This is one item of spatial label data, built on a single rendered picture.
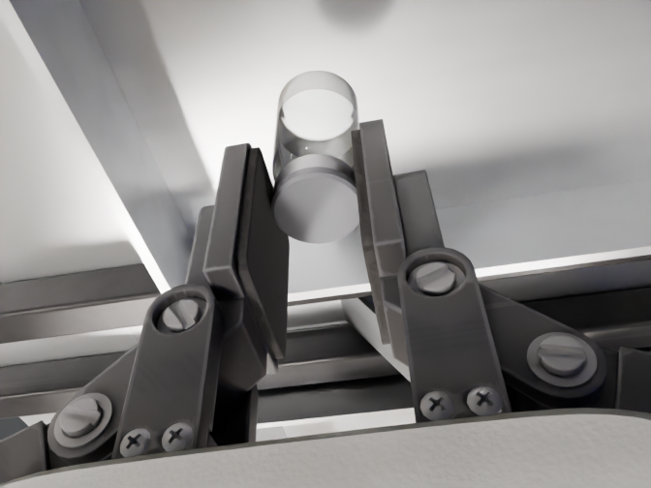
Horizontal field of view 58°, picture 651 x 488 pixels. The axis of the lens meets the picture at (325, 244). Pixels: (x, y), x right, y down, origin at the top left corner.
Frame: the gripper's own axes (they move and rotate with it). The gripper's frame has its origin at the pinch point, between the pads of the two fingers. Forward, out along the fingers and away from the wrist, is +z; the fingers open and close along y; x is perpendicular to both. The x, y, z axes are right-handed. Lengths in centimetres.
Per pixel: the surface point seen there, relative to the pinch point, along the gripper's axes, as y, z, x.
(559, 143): 7.7, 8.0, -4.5
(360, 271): 0.3, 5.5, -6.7
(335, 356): -1.7, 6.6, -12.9
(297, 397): -3.9, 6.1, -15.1
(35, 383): -16.3, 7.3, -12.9
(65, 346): -14.8, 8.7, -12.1
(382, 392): 0.0, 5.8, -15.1
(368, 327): 0.0, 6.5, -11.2
